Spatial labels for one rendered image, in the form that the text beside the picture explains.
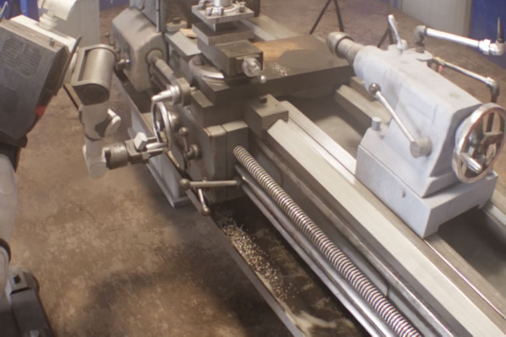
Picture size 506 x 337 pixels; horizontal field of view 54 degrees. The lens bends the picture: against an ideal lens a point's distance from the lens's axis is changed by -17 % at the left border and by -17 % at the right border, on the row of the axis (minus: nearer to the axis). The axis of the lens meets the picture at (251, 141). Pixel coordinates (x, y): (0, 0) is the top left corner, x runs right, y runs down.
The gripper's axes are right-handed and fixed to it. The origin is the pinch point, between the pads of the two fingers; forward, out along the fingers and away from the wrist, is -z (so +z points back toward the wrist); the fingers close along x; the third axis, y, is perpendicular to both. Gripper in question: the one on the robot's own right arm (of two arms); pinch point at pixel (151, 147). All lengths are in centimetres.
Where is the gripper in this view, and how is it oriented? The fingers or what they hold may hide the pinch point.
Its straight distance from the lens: 208.7
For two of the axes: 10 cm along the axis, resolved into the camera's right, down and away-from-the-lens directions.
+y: -1.3, 7.1, 6.9
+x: -4.3, -6.7, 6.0
